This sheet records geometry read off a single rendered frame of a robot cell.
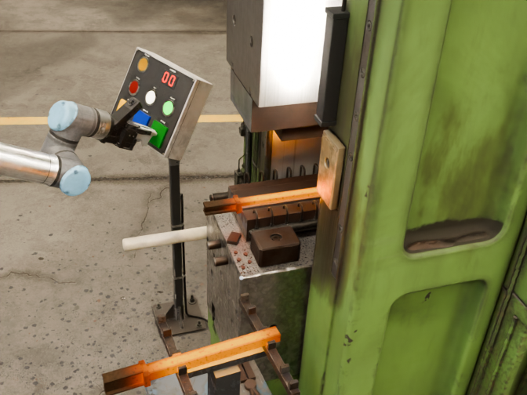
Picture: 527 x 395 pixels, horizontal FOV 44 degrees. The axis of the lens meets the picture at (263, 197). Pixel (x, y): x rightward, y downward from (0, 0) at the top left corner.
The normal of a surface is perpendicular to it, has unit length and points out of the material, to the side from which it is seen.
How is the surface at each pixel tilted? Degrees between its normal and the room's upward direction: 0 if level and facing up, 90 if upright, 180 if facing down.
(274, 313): 90
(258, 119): 90
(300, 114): 90
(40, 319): 0
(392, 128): 89
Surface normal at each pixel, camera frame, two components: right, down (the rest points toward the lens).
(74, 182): 0.59, 0.51
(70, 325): 0.05, -0.83
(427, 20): 0.31, 0.54
